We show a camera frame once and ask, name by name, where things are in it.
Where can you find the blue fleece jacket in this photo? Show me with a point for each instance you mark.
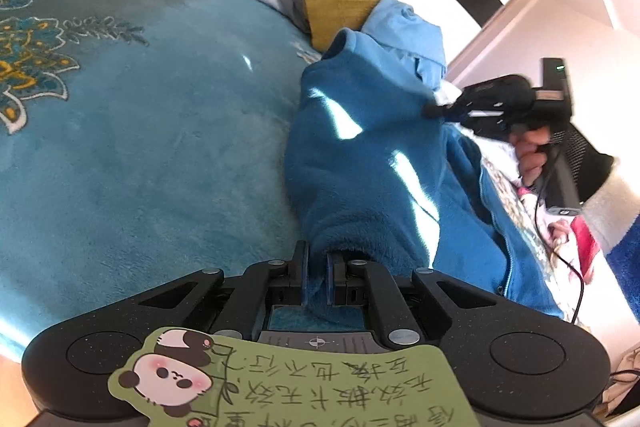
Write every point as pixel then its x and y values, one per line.
pixel 360 177

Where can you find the green panda paper note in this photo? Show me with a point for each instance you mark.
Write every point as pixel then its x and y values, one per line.
pixel 320 382

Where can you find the blue shirt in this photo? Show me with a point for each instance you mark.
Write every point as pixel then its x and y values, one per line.
pixel 405 37

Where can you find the person's right forearm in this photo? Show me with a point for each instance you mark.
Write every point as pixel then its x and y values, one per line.
pixel 602 217

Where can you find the mustard yellow knitted sweater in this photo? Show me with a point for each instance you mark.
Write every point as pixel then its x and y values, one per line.
pixel 335 17

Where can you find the person's right hand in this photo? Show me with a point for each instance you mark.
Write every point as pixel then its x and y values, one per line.
pixel 532 157

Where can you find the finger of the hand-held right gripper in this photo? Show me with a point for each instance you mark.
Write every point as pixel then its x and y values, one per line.
pixel 445 111

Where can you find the teal floral blanket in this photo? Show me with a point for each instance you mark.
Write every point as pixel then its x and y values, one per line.
pixel 150 147

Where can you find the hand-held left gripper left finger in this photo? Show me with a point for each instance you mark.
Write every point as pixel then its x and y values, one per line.
pixel 303 277

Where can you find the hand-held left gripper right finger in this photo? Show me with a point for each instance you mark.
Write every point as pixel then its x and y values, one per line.
pixel 331 279

